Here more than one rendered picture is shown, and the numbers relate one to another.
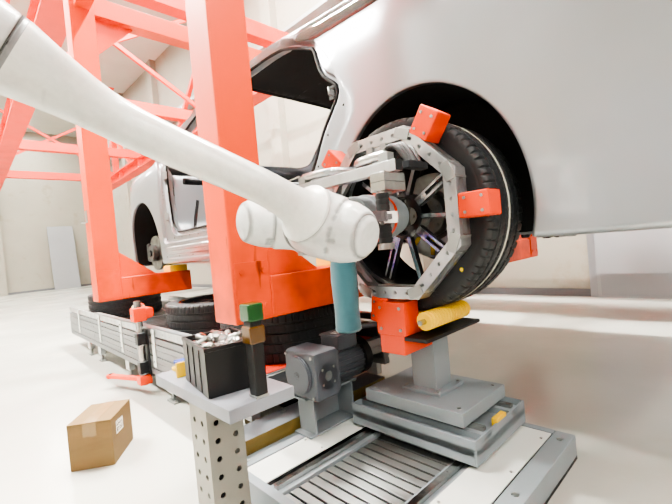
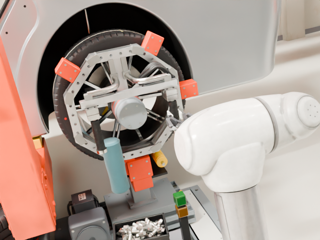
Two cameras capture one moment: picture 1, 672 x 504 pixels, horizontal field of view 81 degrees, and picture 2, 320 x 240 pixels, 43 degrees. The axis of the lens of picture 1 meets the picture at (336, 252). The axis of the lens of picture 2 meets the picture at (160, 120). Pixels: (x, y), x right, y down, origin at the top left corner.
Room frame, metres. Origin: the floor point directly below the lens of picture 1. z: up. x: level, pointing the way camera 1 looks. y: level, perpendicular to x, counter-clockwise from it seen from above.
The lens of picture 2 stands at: (0.22, 1.30, 1.46)
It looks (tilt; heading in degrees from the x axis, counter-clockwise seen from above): 21 degrees down; 302
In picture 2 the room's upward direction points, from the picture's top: 10 degrees counter-clockwise
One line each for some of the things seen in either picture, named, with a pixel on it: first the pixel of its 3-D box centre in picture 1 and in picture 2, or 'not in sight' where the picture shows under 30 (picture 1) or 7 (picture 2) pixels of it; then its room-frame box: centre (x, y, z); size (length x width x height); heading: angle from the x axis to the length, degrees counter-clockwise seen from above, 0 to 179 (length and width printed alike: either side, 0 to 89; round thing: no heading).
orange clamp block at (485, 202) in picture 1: (479, 203); (186, 89); (1.09, -0.41, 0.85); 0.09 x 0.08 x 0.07; 44
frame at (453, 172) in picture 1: (388, 216); (125, 105); (1.31, -0.19, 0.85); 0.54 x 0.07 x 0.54; 44
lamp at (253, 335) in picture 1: (253, 334); (181, 210); (0.88, 0.20, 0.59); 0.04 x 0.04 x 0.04; 44
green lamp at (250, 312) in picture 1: (251, 311); (179, 198); (0.88, 0.20, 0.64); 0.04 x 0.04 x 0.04; 44
